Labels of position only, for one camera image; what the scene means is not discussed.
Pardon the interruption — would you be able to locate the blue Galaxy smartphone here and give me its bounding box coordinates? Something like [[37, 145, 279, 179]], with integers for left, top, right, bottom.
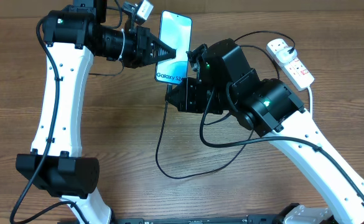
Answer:
[[155, 11, 192, 85]]

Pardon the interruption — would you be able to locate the black charging cable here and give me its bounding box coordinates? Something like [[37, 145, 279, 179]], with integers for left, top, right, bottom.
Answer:
[[155, 30, 296, 180]]

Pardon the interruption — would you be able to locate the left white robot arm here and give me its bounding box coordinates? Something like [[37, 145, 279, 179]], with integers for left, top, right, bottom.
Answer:
[[16, 1, 175, 223]]

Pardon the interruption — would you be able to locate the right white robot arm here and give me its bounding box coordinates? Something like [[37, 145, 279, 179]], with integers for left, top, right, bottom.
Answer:
[[166, 39, 364, 223]]

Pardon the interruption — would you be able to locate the white charger adapter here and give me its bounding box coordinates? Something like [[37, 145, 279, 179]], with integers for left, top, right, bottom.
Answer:
[[276, 47, 297, 67]]

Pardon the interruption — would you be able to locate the white power strip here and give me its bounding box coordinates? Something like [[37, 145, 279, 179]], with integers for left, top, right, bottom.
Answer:
[[266, 39, 314, 91]]

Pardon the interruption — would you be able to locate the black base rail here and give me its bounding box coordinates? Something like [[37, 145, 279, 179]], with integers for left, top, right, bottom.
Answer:
[[110, 214, 277, 224]]

